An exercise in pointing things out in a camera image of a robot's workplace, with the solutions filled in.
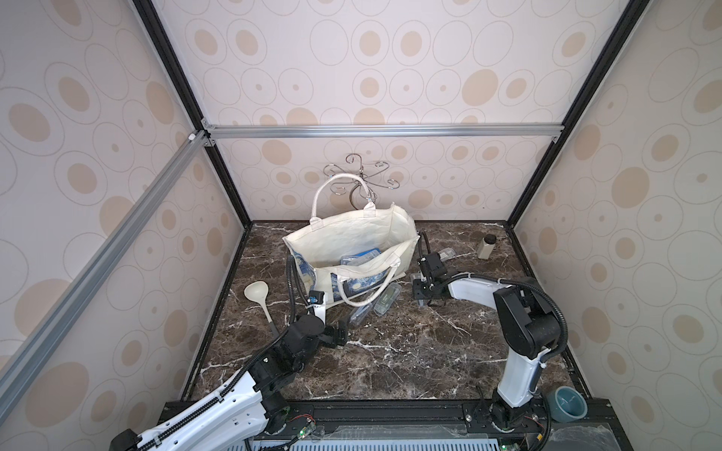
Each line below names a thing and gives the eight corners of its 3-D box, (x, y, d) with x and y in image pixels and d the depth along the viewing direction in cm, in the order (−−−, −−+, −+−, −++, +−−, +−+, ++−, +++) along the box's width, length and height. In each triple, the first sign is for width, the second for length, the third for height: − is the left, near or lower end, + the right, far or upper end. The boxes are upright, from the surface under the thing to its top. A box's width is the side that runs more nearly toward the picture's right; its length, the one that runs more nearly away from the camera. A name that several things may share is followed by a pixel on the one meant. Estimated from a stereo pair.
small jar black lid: (476, 258, 111) (484, 241, 103) (478, 249, 114) (486, 232, 106) (486, 261, 110) (495, 245, 102) (488, 252, 113) (497, 235, 105)
